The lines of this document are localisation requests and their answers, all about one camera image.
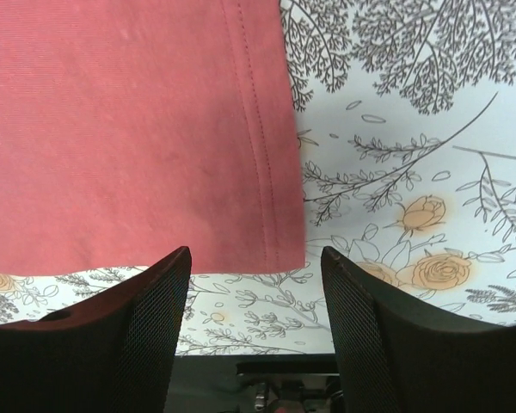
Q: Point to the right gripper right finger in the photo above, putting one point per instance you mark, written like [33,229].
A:
[397,353]

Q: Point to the floral table mat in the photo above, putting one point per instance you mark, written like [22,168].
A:
[405,113]

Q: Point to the pink t shirt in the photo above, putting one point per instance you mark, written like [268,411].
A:
[131,128]

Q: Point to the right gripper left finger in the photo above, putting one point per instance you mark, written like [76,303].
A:
[113,352]

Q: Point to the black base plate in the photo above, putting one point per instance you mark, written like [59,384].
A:
[255,383]

